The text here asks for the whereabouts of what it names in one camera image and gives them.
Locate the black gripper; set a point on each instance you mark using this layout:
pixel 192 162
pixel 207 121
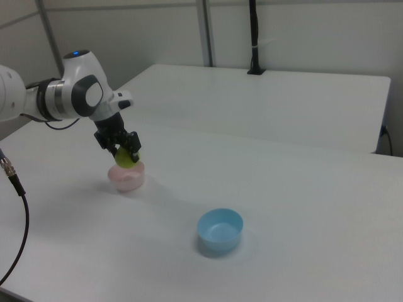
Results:
pixel 110 132

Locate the green pear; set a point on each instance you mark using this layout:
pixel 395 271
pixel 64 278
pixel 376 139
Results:
pixel 125 159

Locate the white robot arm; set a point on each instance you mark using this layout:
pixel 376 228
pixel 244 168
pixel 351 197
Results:
pixel 72 91

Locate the pink plastic bowl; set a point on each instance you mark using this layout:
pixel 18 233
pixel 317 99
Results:
pixel 127 179

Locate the blue plastic bowl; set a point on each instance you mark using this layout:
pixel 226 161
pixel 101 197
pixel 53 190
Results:
pixel 220 232

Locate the grey partition frame post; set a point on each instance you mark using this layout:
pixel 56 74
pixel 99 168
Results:
pixel 52 41
pixel 206 31

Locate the black camera pole with base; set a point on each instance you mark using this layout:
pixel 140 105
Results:
pixel 254 37

